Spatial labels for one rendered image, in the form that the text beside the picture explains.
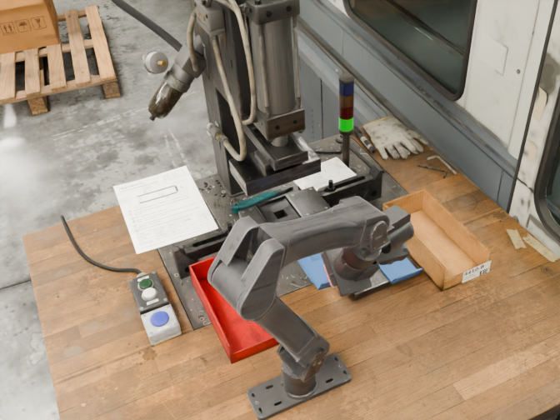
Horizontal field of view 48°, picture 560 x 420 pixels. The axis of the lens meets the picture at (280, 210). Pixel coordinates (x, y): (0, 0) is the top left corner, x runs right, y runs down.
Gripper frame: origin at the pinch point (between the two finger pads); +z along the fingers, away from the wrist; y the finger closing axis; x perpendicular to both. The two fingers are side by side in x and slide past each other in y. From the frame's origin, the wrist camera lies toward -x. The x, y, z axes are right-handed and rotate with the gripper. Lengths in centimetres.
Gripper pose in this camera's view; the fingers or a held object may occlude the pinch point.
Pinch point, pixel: (333, 282)
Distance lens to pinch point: 127.8
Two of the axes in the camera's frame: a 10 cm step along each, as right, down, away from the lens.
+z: -2.1, 4.2, 8.8
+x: -9.2, 2.1, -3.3
